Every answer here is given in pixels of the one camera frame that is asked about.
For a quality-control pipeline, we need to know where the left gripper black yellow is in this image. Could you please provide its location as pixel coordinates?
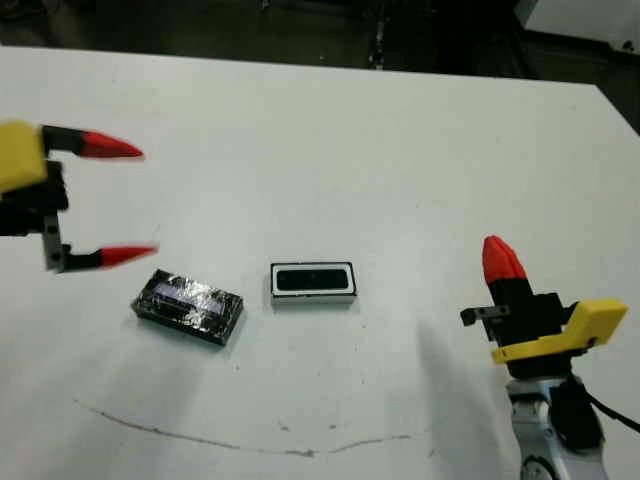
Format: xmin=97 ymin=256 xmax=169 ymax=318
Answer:
xmin=0 ymin=119 xmax=161 ymax=275

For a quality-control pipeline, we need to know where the black wheeled metal rack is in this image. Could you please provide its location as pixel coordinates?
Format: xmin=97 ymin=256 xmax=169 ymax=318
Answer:
xmin=264 ymin=0 xmax=451 ymax=71

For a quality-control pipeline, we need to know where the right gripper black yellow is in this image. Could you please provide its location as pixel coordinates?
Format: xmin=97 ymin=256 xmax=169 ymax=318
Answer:
xmin=459 ymin=234 xmax=630 ymax=380

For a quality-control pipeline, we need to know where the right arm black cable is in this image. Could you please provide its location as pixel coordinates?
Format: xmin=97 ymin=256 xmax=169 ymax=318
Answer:
xmin=574 ymin=384 xmax=640 ymax=435

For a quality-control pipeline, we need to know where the white cabinet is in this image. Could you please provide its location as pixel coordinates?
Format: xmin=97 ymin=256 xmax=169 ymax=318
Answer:
xmin=514 ymin=0 xmax=640 ymax=51

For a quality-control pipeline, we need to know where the slim black camera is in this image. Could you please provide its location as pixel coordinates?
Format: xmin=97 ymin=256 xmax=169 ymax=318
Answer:
xmin=275 ymin=268 xmax=350 ymax=292

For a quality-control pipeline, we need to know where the white box base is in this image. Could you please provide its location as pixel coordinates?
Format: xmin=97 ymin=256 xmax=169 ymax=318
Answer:
xmin=269 ymin=259 xmax=358 ymax=307

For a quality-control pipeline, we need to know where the shiny black box lid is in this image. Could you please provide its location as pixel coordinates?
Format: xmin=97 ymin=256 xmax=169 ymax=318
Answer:
xmin=130 ymin=268 xmax=246 ymax=350

